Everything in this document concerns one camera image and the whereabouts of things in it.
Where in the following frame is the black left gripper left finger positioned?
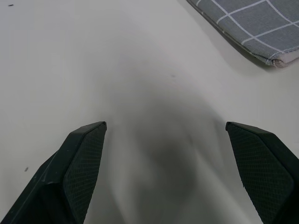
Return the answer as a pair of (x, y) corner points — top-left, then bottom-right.
(0, 121), (108, 224)

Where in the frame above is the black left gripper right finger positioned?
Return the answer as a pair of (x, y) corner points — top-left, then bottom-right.
(225, 121), (299, 224)

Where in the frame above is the grey checked folded cloth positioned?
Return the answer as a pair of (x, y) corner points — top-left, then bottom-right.
(186, 0), (299, 67)

